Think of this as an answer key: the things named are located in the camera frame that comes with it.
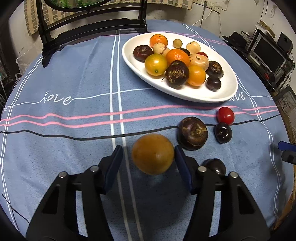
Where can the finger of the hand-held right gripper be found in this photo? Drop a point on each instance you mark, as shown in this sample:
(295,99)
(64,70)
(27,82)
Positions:
(289,156)
(284,145)

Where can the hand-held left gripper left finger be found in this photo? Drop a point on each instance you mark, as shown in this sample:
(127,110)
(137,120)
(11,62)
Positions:
(113,169)

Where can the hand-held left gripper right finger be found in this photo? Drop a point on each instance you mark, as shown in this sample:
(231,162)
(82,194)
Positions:
(185,169)

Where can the tan round fruit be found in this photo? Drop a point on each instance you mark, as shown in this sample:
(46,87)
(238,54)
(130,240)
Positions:
(152,154)

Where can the dark brown water chestnut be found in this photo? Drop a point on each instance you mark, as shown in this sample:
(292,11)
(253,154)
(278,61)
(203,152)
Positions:
(142,52)
(214,68)
(193,133)
(177,74)

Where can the small dark plum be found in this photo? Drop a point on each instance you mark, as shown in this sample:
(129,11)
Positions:
(222,132)

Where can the red cherry tomato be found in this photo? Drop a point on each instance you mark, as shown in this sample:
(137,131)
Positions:
(225,115)
(203,55)

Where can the white plate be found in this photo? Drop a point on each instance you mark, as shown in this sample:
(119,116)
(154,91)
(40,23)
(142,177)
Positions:
(222,92)

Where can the beige round fruit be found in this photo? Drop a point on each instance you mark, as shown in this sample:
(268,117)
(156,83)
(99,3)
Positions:
(198,62)
(193,47)
(160,49)

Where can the yellow-green round fruit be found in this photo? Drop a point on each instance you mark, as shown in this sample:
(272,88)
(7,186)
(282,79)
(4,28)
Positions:
(156,64)

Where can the orange mandarin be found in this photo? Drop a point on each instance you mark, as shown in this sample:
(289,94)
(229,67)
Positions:
(158,39)
(177,56)

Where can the small yellow round fruit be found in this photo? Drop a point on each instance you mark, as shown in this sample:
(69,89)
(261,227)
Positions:
(177,43)

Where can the blue striped tablecloth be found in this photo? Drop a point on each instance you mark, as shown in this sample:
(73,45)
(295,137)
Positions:
(69,143)

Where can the black speaker and monitor shelf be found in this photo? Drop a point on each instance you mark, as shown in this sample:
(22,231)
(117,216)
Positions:
(261,76)

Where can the computer monitor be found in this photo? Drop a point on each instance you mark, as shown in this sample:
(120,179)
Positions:
(268,53)

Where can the black speaker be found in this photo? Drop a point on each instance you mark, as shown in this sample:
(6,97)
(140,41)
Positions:
(284,40)

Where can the black hat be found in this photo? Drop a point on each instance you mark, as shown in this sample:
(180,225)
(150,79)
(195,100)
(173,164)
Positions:
(235,38)

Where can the yellow cardboard box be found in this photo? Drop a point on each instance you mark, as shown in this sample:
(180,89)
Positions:
(266,27)

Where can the clear plastic container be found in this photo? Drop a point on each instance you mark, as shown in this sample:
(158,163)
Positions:
(22,61)

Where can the white wall socket row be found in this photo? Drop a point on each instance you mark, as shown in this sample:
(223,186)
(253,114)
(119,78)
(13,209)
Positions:
(211,4)

